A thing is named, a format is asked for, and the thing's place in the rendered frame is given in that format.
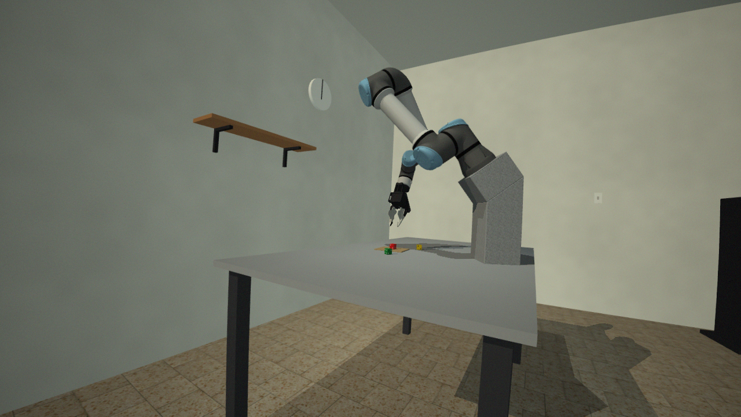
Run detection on tan mat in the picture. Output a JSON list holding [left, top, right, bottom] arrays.
[[374, 246, 409, 253]]

